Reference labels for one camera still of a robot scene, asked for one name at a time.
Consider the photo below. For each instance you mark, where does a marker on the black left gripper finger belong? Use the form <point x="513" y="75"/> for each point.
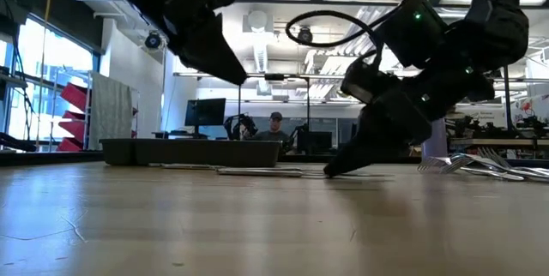
<point x="206" y="40"/>

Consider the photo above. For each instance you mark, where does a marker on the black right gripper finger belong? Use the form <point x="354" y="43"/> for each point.
<point x="394" y="126"/>

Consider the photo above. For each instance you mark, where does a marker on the grey cutlery tray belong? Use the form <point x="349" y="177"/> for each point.
<point x="180" y="152"/>

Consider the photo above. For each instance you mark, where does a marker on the black background robot arm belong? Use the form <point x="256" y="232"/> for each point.
<point x="240" y="126"/>
<point x="300" y="132"/>
<point x="532" y="124"/>

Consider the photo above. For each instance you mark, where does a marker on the periwinkle spray bottle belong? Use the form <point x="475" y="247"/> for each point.
<point x="438" y="145"/>

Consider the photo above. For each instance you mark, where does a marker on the wooden workbench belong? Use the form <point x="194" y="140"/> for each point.
<point x="493" y="142"/>

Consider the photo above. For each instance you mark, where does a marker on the black computer monitor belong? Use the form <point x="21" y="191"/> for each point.
<point x="205" y="112"/>

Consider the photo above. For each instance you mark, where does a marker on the black equipment box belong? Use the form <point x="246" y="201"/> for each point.
<point x="315" y="142"/>

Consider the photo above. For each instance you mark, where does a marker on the person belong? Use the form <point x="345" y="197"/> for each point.
<point x="275" y="121"/>

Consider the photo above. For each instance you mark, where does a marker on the grey hanging cloth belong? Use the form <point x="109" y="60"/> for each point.
<point x="111" y="113"/>

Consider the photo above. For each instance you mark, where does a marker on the red storage bin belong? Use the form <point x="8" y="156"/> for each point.
<point x="75" y="96"/>
<point x="73" y="130"/>
<point x="70" y="145"/>

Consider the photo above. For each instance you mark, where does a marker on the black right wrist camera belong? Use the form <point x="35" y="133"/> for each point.
<point x="364" y="83"/>

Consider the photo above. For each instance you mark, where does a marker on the black metal station frame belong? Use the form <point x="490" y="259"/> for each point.
<point x="507" y="104"/>

